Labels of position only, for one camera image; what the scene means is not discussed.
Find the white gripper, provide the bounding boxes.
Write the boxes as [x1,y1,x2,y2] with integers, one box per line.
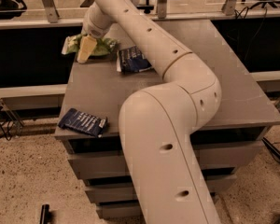
[77,3,115,63]

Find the green jalapeno chip bag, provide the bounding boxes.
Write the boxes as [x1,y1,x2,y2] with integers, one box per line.
[62,34,117,56]

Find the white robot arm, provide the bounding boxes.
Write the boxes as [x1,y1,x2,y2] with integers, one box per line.
[82,0,221,224]

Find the blue chip bag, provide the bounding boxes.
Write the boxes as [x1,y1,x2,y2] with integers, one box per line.
[117,46,152,73]

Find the blue rxbar blueberry bar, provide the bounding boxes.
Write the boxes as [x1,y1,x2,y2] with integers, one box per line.
[58,108,108,138]

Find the grey middle drawer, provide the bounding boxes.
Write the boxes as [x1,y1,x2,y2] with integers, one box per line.
[86,175,237,204]

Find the grey drawer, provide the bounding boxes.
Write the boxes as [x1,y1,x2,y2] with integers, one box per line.
[95,194,220,220]
[86,175,237,204]
[68,141,262,180]

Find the grey top drawer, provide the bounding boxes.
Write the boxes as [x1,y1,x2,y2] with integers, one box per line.
[68,141,262,180]

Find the black cylinder on floor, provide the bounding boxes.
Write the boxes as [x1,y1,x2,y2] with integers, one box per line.
[39,204,51,224]

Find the grey drawer cabinet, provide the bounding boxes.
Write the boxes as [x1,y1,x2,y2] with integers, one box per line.
[54,19,280,220]

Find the grey bottom drawer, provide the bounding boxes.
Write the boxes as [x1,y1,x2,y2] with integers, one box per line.
[95,194,220,220]

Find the metal railing post left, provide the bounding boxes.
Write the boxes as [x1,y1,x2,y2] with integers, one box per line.
[42,0,59,23]

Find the metal railing post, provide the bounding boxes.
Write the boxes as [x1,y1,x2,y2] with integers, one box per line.
[157,0,167,19]
[222,0,237,16]
[42,0,59,23]

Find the metal railing post middle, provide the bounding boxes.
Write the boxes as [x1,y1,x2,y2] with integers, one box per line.
[157,0,167,19]

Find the black cables at left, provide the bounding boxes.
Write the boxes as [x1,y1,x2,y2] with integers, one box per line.
[0,100,24,142]

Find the metal railing post right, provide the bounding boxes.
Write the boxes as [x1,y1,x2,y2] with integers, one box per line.
[222,0,237,16]

